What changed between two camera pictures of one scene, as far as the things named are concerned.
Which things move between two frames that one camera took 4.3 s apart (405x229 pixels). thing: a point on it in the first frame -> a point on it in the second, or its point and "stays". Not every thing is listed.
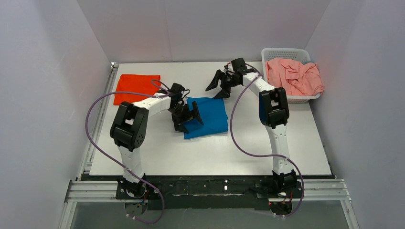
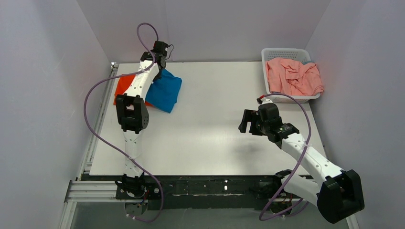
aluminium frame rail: x=89 y=187 stays
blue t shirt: x=212 y=111 -> x=164 y=92
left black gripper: x=184 y=115 -> x=158 y=67
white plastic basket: x=300 y=54 stays
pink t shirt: x=298 y=78 stays
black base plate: x=205 y=192 stays
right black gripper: x=225 y=81 -> x=250 y=119
